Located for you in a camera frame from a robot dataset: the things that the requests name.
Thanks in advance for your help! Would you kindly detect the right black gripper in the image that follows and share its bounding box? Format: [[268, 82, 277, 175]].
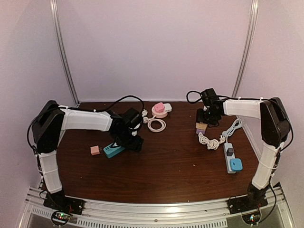
[[196, 109, 219, 125]]

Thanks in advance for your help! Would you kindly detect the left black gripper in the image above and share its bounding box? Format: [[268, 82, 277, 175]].
[[114, 129, 143, 152]]

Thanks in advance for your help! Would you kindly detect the beige cube socket adapter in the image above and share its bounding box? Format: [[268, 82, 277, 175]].
[[195, 122, 208, 130]]

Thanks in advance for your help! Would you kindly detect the purple power strip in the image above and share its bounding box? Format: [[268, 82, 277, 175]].
[[196, 128, 206, 134]]

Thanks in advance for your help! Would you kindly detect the teal power strip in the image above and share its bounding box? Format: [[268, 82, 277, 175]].
[[103, 143, 125, 159]]

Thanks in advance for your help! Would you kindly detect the small pink charger plug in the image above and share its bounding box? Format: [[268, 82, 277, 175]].
[[90, 145, 102, 156]]

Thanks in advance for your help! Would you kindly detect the pink round socket base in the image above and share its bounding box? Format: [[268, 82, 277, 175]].
[[152, 106, 168, 119]]

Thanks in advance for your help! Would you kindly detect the pink plug adapter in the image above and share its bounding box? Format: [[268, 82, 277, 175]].
[[154, 102, 165, 113]]

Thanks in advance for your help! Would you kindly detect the white plug adapter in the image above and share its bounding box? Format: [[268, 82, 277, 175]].
[[163, 103, 172, 113]]

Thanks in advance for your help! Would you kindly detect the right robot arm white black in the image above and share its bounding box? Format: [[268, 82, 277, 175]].
[[198, 95, 293, 210]]

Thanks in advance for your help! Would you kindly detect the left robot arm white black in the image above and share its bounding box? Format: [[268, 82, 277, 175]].
[[28, 100, 143, 211]]

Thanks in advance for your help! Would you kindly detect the black charger plug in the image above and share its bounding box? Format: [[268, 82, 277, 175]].
[[226, 147, 234, 157]]

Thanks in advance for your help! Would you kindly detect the blue charger plug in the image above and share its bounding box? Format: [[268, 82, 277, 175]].
[[230, 158, 243, 172]]

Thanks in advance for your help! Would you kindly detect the grey power strip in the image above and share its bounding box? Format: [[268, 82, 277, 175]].
[[223, 142, 236, 174]]

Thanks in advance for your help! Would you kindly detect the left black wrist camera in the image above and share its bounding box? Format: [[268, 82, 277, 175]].
[[122, 108, 143, 129]]

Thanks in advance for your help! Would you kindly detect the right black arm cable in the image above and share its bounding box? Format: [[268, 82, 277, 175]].
[[186, 90, 238, 104]]

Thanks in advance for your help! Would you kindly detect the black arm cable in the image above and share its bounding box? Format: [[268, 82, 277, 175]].
[[186, 90, 238, 104], [26, 95, 145, 152]]

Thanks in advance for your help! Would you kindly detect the white coiled round-socket cable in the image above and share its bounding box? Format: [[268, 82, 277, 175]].
[[142, 111, 167, 133]]

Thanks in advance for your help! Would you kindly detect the grey strip cable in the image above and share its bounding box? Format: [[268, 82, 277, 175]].
[[219, 118, 243, 144]]

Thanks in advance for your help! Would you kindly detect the white knotted purple-strip cable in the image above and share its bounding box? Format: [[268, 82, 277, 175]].
[[198, 132, 226, 151]]

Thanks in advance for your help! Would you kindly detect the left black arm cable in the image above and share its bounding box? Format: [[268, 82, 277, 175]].
[[26, 95, 145, 152]]

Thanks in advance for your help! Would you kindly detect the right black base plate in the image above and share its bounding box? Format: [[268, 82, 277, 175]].
[[227, 196, 268, 214]]

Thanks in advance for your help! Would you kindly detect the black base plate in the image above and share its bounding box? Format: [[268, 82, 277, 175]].
[[43, 195, 85, 215], [227, 196, 268, 214]]

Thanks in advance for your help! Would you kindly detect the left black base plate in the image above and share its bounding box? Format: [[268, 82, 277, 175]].
[[43, 195, 85, 215]]

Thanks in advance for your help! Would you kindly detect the front aluminium rail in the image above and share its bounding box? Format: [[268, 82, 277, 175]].
[[17, 186, 295, 228]]

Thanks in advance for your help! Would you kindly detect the right aluminium frame post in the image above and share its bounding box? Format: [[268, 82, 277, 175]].
[[232, 0, 259, 97]]

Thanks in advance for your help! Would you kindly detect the aluminium frame post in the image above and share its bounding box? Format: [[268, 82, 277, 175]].
[[232, 0, 259, 97], [49, 0, 80, 105]]

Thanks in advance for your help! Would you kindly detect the left aluminium frame post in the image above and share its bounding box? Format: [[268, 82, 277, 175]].
[[49, 0, 80, 105]]

